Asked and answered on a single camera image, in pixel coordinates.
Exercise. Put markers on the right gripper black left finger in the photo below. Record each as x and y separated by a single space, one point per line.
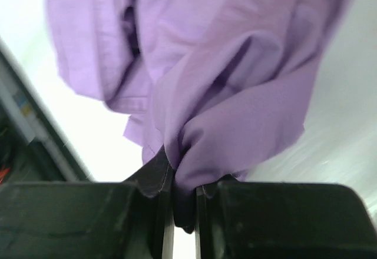
129 219

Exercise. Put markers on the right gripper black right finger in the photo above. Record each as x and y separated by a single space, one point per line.
282 220

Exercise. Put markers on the purple shirt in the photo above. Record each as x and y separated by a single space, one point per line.
217 85

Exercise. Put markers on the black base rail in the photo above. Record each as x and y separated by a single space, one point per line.
31 149

